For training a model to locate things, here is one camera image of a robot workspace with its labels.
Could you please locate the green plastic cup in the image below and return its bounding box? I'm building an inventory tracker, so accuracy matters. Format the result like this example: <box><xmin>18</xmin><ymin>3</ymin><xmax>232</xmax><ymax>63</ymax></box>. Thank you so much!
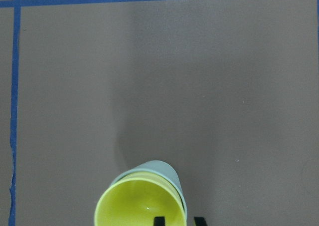
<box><xmin>110</xmin><ymin>160</ymin><xmax>188</xmax><ymax>219</ymax></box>

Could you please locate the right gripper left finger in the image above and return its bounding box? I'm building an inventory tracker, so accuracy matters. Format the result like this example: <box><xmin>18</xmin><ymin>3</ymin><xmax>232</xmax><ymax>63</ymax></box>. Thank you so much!
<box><xmin>153</xmin><ymin>216</ymin><xmax>165</xmax><ymax>226</ymax></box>

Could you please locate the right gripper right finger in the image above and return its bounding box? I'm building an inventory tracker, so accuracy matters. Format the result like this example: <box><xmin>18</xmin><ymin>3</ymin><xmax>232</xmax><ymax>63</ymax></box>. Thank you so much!
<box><xmin>194</xmin><ymin>217</ymin><xmax>207</xmax><ymax>226</ymax></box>

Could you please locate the yellow plastic cup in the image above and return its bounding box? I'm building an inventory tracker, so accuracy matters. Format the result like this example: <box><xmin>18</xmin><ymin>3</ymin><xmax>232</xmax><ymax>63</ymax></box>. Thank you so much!
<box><xmin>94</xmin><ymin>171</ymin><xmax>187</xmax><ymax>226</ymax></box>

